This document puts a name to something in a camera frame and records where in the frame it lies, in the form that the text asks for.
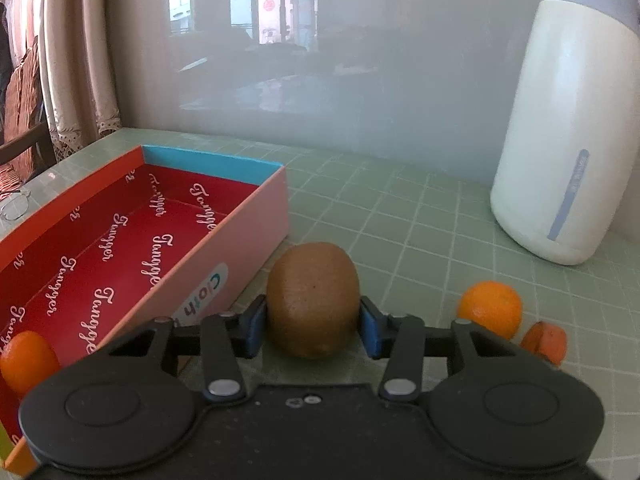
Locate brown kiwi fruit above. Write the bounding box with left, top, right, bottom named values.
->
left=266, top=242, right=360, bottom=360

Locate orange tangerine top of pile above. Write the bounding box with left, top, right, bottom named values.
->
left=457, top=281, right=523, bottom=340

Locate colourful cardboard box red inside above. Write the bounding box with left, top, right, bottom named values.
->
left=1, top=145, right=288, bottom=476

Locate small orange tangerine right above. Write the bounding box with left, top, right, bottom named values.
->
left=520, top=321, right=567, bottom=366

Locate orange tangerine in box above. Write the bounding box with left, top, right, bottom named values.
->
left=1, top=330, right=62, bottom=398

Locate white thermos jug blue lid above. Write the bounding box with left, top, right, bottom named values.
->
left=490, top=0, right=639, bottom=266

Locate beige lace curtain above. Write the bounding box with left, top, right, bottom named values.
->
left=1, top=0, right=122, bottom=160

